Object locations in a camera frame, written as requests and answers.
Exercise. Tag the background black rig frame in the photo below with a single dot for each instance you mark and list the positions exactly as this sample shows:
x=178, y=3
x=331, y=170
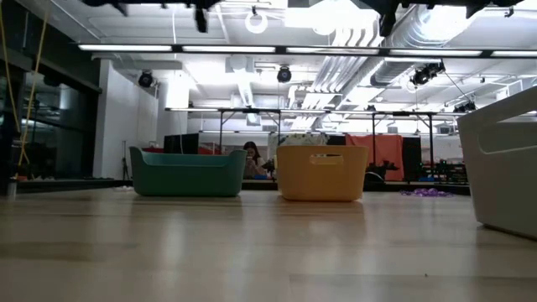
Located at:
x=251, y=110

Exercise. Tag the black ceiling spotlight cluster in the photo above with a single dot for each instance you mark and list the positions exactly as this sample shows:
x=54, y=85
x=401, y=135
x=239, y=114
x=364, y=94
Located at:
x=425, y=74
x=465, y=107

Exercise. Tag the black monitor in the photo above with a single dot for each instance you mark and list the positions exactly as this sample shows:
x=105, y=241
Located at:
x=180, y=144

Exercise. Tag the small grey cylinder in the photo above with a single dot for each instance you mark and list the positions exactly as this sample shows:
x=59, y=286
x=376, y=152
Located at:
x=11, y=189

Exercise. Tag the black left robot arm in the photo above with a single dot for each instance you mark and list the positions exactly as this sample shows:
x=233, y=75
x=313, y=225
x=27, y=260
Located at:
x=100, y=2

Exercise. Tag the orange curtain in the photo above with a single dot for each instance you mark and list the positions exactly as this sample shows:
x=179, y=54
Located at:
x=386, y=155

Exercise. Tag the orange plastic bin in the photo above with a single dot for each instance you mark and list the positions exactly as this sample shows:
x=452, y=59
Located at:
x=302, y=180

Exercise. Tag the black tripod stand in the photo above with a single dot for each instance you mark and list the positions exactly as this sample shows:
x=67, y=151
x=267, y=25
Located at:
x=125, y=168

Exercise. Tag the silver ventilation duct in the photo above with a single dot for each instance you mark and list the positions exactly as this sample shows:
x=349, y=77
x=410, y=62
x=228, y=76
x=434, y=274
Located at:
x=419, y=29

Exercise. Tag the teal plastic bin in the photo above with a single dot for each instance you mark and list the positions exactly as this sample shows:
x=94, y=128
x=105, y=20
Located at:
x=189, y=180

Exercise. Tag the black bar with light strips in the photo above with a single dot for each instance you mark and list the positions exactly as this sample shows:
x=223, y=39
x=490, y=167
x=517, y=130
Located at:
x=228, y=49

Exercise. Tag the white plastic bin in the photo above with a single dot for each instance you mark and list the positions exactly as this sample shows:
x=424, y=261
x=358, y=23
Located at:
x=503, y=189

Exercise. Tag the person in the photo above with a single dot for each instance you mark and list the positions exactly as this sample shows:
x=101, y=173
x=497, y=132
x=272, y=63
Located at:
x=253, y=161

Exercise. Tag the black upright panel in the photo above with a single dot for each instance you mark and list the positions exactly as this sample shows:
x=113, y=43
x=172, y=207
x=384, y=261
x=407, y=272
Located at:
x=412, y=159

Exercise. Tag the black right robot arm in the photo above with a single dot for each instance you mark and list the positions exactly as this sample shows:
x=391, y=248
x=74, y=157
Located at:
x=472, y=8

